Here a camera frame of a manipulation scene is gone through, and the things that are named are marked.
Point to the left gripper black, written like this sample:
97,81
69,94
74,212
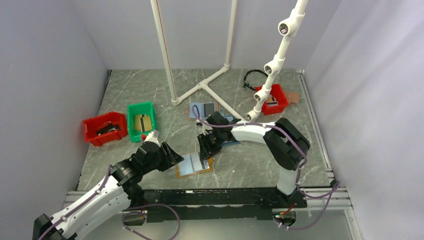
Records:
170,160

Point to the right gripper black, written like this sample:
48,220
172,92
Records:
206,150

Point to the orange card holder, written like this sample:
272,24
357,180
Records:
185,169

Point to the light grey striped card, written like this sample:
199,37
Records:
198,164

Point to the beige striped credit card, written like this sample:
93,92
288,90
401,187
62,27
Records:
145,123

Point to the dark grey credit card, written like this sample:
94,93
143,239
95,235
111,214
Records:
107,129

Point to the grey striped credit card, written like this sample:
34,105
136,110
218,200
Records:
271,101

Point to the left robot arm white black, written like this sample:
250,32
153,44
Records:
118,190

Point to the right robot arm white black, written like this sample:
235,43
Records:
288,146

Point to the blue open card holder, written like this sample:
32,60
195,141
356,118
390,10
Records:
229,143

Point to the beige card in green bin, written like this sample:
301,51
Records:
138,122

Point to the brown flat card holder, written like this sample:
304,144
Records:
292,97

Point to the green plastic bin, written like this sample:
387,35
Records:
144,108

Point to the right red plastic bin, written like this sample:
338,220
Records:
275,91

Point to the red plastic bin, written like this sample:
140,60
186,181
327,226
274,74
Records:
91,125
275,91

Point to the left red plastic bin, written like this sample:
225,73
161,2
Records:
91,125

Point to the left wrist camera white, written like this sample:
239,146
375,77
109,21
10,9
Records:
152,136

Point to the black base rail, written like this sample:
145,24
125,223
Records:
261,203

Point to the white pvc pipe frame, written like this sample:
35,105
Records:
203,84

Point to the white pvc camera mast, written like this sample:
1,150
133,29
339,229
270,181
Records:
288,28

